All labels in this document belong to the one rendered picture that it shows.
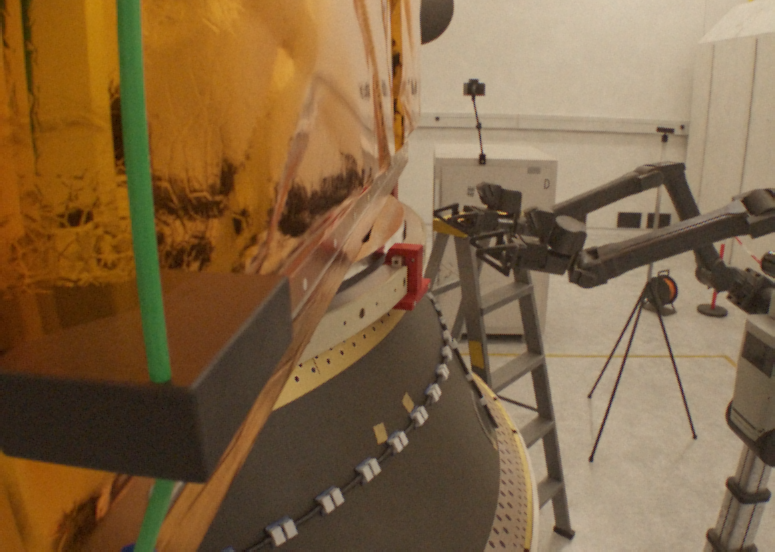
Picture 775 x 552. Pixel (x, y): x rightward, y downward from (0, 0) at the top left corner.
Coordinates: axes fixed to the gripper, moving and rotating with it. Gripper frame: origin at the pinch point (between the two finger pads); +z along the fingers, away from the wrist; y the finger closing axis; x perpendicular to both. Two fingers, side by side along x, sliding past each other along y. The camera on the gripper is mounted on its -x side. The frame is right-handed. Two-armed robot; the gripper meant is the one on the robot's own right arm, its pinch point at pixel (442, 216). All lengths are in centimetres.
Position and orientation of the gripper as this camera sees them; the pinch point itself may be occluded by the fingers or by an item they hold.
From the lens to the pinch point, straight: 150.7
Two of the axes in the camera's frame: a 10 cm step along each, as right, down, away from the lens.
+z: -9.4, -0.9, -3.2
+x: -1.7, 9.6, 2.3
